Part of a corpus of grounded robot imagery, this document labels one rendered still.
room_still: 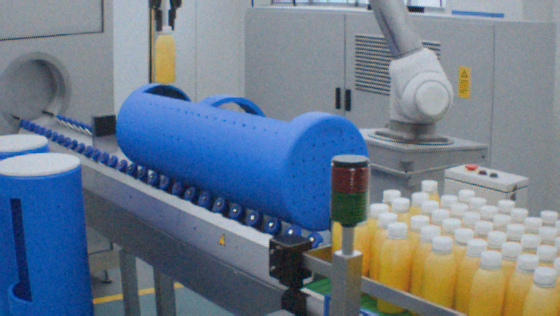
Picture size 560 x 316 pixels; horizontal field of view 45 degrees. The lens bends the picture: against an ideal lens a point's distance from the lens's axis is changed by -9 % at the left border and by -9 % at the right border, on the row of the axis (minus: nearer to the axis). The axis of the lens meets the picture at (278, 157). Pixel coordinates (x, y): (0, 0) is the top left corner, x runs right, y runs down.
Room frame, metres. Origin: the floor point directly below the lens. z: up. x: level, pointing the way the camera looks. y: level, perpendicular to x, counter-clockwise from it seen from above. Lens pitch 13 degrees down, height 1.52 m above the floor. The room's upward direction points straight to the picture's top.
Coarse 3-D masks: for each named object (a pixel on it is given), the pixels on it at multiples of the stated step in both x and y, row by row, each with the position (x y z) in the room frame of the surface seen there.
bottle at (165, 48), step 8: (168, 32) 2.32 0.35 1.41; (160, 40) 2.31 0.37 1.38; (168, 40) 2.31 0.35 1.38; (160, 48) 2.30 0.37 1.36; (168, 48) 2.30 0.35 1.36; (160, 56) 2.30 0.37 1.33; (168, 56) 2.30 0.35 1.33; (160, 64) 2.30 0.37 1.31; (168, 64) 2.31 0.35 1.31; (160, 72) 2.31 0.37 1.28; (168, 72) 2.31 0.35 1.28; (160, 80) 2.31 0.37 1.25; (168, 80) 2.31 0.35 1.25
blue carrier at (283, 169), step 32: (128, 96) 2.35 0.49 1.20; (160, 96) 2.22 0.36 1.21; (224, 96) 2.06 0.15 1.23; (128, 128) 2.25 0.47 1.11; (160, 128) 2.09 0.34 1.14; (192, 128) 1.97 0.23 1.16; (224, 128) 1.87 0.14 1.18; (256, 128) 1.79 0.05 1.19; (288, 128) 1.71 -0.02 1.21; (320, 128) 1.71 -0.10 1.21; (352, 128) 1.78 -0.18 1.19; (160, 160) 2.10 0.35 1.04; (192, 160) 1.94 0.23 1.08; (224, 160) 1.82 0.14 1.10; (256, 160) 1.72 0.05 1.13; (288, 160) 1.65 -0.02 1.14; (320, 160) 1.71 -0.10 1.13; (224, 192) 1.87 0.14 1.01; (256, 192) 1.73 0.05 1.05; (288, 192) 1.65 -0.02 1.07; (320, 192) 1.71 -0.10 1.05; (320, 224) 1.72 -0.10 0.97
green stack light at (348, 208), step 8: (336, 192) 1.14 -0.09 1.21; (360, 192) 1.13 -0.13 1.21; (368, 192) 1.14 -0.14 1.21; (336, 200) 1.13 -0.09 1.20; (344, 200) 1.13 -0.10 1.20; (352, 200) 1.12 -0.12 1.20; (360, 200) 1.13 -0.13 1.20; (368, 200) 1.14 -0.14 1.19; (336, 208) 1.13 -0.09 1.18; (344, 208) 1.13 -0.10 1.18; (352, 208) 1.12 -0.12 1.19; (360, 208) 1.13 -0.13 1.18; (368, 208) 1.15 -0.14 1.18; (336, 216) 1.13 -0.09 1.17; (344, 216) 1.13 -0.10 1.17; (352, 216) 1.12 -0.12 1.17; (360, 216) 1.13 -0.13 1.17
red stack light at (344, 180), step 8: (336, 168) 1.14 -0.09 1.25; (344, 168) 1.13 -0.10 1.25; (360, 168) 1.13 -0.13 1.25; (368, 168) 1.14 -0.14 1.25; (336, 176) 1.14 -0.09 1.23; (344, 176) 1.13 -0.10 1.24; (352, 176) 1.12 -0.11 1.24; (360, 176) 1.13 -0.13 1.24; (368, 176) 1.14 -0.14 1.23; (336, 184) 1.14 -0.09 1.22; (344, 184) 1.13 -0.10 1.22; (352, 184) 1.12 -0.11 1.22; (360, 184) 1.13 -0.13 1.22; (368, 184) 1.14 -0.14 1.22; (344, 192) 1.13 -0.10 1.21; (352, 192) 1.12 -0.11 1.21
